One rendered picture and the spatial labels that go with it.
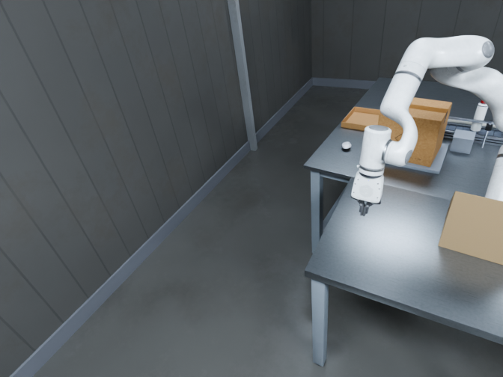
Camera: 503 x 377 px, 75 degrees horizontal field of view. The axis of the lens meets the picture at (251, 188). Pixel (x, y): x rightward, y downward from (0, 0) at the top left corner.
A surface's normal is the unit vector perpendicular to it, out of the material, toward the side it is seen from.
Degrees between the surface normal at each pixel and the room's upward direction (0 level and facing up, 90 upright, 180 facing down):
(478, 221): 90
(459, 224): 90
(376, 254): 0
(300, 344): 0
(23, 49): 90
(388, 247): 0
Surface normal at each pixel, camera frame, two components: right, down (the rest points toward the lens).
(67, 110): 0.87, 0.21
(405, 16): -0.48, 0.58
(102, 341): -0.12, -0.79
